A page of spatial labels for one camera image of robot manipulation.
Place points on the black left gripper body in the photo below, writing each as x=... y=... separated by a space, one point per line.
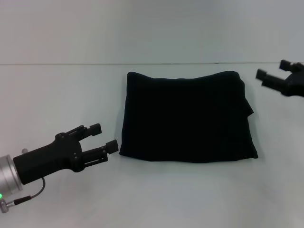
x=50 y=156

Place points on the black shirt with FREE print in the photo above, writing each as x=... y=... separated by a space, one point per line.
x=185 y=118

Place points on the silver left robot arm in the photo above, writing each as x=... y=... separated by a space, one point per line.
x=9 y=177

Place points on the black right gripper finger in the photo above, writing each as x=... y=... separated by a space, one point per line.
x=288 y=65
x=270 y=79

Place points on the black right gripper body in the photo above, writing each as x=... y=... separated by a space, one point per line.
x=295 y=84

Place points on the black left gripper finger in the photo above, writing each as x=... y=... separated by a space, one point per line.
x=99 y=153
x=89 y=130

